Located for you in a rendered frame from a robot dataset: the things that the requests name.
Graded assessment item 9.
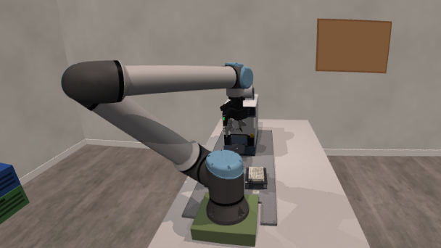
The dark grey rectangular frame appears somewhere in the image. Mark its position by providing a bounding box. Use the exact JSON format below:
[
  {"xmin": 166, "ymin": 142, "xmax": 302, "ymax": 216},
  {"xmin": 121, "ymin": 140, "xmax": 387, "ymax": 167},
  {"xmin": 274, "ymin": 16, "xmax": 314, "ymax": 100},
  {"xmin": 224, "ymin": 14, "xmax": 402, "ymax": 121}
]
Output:
[{"xmin": 245, "ymin": 168, "xmax": 268, "ymax": 189}]

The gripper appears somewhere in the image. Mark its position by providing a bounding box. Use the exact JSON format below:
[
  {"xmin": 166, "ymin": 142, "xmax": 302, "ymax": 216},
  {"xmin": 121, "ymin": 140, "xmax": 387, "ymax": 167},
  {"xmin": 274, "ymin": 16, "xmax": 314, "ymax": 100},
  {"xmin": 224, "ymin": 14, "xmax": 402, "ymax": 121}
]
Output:
[{"xmin": 224, "ymin": 96, "xmax": 247, "ymax": 138}]

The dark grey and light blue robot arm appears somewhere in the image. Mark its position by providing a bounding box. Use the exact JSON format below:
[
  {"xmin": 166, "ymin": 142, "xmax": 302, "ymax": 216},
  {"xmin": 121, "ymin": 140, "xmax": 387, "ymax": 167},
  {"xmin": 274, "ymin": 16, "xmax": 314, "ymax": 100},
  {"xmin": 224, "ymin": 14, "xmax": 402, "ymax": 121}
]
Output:
[{"xmin": 61, "ymin": 60, "xmax": 253, "ymax": 226}]

